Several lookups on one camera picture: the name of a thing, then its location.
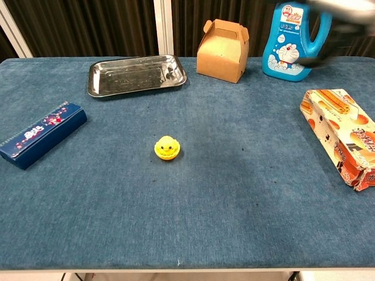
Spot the brown kraft gable box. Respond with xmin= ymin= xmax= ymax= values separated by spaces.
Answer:
xmin=196 ymin=19 xmax=250 ymax=84

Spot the dark pleated curtain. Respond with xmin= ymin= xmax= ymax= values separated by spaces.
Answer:
xmin=0 ymin=0 xmax=375 ymax=59

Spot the yellow scalloped plastic cup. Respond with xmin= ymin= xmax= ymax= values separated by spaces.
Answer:
xmin=154 ymin=140 xmax=182 ymax=162

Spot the yellow toy chick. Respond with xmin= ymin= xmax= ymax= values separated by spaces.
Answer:
xmin=155 ymin=135 xmax=180 ymax=156

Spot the dark blue printed box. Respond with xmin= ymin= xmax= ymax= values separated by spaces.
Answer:
xmin=0 ymin=101 xmax=88 ymax=170

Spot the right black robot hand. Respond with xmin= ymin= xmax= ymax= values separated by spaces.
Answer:
xmin=298 ymin=20 xmax=375 ymax=69

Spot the blue Doraemon detergent bottle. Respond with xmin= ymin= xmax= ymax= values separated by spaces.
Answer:
xmin=261 ymin=1 xmax=333 ymax=83

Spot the stainless steel rectangular tray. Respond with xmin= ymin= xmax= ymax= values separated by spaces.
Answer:
xmin=87 ymin=54 xmax=188 ymax=98

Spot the white slanted frame bar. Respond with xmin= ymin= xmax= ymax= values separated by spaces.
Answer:
xmin=0 ymin=0 xmax=34 ymax=59

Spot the white vertical frame post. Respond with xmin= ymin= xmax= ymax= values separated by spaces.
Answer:
xmin=153 ymin=0 xmax=176 ymax=57

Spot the orange white snack box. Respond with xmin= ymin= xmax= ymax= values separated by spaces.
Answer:
xmin=299 ymin=88 xmax=375 ymax=192

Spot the blue tablecloth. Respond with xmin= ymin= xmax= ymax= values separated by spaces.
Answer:
xmin=0 ymin=56 xmax=375 ymax=270

